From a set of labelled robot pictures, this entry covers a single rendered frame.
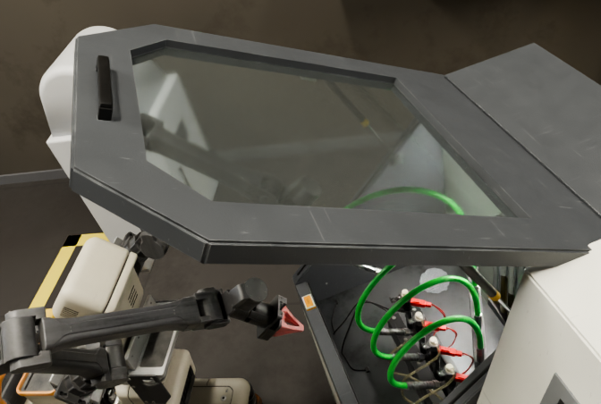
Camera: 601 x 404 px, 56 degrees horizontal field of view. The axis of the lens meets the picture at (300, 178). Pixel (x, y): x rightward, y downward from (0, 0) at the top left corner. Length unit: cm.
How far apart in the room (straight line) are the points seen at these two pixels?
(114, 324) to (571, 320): 83
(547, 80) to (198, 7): 232
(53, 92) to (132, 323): 204
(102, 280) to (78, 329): 40
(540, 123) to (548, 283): 51
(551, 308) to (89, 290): 107
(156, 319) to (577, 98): 109
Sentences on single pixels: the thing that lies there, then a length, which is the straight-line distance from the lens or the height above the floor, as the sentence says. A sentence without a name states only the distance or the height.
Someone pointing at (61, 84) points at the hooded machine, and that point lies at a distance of 306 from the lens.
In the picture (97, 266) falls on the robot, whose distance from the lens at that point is 159.
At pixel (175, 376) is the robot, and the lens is 199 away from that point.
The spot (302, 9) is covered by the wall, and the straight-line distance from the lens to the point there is 335.
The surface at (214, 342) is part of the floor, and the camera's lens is 303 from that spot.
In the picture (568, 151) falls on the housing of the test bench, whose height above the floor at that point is 150.
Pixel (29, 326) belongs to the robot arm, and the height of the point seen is 160.
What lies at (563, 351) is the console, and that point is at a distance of 103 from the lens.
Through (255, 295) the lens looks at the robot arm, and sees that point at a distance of 126.
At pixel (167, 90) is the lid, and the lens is 109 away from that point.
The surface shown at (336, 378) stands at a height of 95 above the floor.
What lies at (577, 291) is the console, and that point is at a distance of 104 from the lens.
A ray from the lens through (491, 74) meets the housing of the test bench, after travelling 162.
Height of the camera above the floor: 237
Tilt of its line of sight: 40 degrees down
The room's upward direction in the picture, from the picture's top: 16 degrees counter-clockwise
